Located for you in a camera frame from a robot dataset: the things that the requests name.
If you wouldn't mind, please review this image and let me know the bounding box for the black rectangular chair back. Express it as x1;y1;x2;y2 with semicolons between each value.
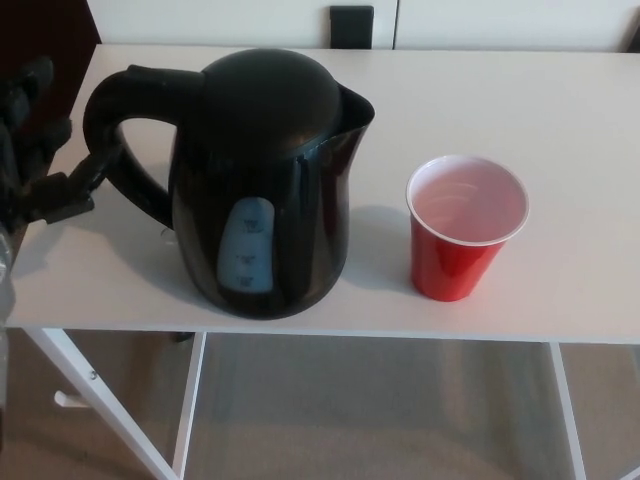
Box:
329;4;375;50

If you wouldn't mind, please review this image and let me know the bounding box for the white hook peg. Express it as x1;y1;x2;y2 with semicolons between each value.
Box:
53;389;89;412

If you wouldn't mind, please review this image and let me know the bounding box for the white metal table leg frame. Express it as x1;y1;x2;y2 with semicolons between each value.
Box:
547;342;640;480
27;327;209;480

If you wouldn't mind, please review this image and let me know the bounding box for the red plastic cup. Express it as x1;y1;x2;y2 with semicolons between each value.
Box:
405;154;530;303

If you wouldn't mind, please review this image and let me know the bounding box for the black electric kettle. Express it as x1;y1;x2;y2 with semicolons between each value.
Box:
82;48;376;320

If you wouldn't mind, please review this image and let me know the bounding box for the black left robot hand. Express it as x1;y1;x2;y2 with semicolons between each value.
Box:
0;54;109;234

